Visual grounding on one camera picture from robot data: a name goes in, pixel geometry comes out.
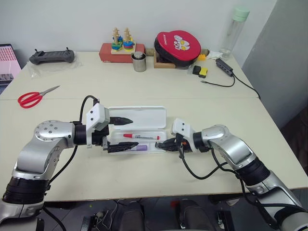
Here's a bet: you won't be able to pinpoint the red and black paddle case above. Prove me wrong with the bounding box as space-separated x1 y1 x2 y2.
154 29 202 71

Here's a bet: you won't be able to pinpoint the colourful wooden stacking toy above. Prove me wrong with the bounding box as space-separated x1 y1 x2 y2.
110 26 137 56

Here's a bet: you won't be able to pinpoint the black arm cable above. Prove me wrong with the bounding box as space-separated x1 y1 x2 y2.
178 141 304 230
42 95 101 231

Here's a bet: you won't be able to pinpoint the dark rounded shape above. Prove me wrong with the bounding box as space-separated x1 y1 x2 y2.
177 198 210 231
115 199 145 231

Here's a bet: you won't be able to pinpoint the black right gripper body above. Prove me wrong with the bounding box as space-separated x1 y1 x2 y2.
176 133 193 154

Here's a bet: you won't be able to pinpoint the red cardboard box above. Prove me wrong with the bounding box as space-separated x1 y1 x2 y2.
99 42 146 64

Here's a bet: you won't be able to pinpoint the clear bottle with green cap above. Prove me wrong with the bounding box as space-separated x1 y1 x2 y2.
219 6 250 60

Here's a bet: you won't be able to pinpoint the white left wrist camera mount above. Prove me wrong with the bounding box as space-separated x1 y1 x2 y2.
85 103 112 148

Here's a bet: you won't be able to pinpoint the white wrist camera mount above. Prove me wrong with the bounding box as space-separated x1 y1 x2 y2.
171 117 197 145
85 103 112 148

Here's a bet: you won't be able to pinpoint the crumpled white tissue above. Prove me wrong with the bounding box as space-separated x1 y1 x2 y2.
207 50 226 60

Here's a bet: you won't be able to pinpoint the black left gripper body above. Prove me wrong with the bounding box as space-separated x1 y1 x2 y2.
91 124 111 153

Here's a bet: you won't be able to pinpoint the red capped marker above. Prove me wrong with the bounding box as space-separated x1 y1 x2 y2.
123 133 162 141

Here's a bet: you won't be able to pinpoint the red handled scissors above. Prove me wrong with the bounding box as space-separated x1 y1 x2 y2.
17 85 61 109

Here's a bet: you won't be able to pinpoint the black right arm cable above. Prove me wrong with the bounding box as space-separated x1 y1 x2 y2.
178 141 304 230

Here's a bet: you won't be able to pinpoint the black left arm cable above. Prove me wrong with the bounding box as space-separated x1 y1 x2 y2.
42 95 101 231

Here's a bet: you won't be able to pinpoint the white plastic pencil case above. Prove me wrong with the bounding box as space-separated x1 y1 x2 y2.
107 105 168 155

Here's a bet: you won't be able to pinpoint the small wooden tray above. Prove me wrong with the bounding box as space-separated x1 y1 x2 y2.
154 51 177 69

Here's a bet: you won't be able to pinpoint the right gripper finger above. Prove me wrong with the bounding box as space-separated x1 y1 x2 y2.
155 137 179 148
158 144 181 153

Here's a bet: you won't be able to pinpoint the clear plastic bag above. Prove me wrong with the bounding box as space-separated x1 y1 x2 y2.
26 51 83 79

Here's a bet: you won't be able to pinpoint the steel cup with weight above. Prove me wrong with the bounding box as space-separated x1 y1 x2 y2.
130 51 148 73

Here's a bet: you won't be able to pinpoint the black hub cable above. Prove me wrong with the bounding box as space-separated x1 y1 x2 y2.
232 75 262 100

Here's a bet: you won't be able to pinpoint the black cable with plug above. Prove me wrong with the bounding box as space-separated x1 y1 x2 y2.
200 74 236 88

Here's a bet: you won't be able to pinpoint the black USB hub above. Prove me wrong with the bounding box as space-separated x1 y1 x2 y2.
215 58 234 77

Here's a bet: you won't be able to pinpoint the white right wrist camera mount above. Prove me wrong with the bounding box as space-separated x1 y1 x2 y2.
171 117 197 145

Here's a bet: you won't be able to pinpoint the laptop with pink screen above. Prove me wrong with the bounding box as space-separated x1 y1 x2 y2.
0 43 23 95

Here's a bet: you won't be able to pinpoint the dark grey handheld controller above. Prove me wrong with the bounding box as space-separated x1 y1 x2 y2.
28 46 76 66

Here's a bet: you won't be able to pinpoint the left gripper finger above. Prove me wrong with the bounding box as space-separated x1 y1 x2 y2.
109 116 134 126
107 141 139 154

